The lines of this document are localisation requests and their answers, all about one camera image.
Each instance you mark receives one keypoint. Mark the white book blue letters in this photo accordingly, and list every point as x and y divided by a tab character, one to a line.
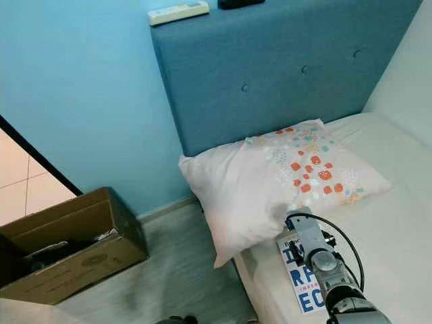
300	280

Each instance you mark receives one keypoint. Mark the pink pillow orange dots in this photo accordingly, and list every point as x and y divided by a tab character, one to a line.
243	189

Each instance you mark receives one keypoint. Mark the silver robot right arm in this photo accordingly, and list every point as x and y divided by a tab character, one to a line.
337	283

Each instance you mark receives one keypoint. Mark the dark crumpled rubbish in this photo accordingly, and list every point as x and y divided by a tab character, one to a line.
40	253

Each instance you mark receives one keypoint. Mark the blue fabric headboard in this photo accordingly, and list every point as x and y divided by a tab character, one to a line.
270	67

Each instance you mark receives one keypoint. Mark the black remote control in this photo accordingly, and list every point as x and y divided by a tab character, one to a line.
243	3

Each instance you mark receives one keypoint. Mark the white air conditioner remote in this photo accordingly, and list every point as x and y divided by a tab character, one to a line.
179	12

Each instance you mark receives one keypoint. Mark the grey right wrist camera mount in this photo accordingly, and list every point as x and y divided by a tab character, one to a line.
307	233

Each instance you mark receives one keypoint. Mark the black door frame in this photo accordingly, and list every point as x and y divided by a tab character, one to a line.
40	156

